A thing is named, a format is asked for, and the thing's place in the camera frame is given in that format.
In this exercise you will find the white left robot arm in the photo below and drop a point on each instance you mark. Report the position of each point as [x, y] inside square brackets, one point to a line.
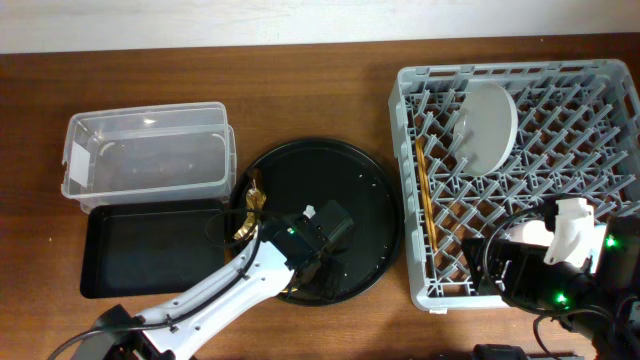
[178, 328]

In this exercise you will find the black rectangular tray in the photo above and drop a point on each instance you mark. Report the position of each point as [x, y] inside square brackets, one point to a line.
[151, 248]

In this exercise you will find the grey dishwasher rack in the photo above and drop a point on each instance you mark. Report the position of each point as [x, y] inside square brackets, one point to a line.
[578, 134]

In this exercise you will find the grey round plate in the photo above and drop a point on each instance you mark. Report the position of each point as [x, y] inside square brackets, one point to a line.
[487, 127]

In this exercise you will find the pink plastic cup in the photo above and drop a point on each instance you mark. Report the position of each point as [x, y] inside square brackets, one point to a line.
[531, 232]

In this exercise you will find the round black tray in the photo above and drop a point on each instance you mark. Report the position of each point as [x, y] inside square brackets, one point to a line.
[314, 171]

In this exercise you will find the clear plastic bin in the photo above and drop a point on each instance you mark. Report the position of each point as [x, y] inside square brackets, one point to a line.
[149, 154]

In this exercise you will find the gold foil wrapper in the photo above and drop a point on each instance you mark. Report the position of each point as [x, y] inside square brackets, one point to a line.
[255, 199]

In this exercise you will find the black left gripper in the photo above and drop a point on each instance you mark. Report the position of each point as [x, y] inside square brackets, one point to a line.
[322, 270]

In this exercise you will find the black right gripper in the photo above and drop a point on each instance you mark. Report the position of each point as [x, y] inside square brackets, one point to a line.
[486, 265]

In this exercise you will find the wooden chopstick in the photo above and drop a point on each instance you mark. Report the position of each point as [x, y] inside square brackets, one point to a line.
[424, 195]
[429, 195]

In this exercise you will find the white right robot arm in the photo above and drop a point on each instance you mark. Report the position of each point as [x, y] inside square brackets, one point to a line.
[603, 306]

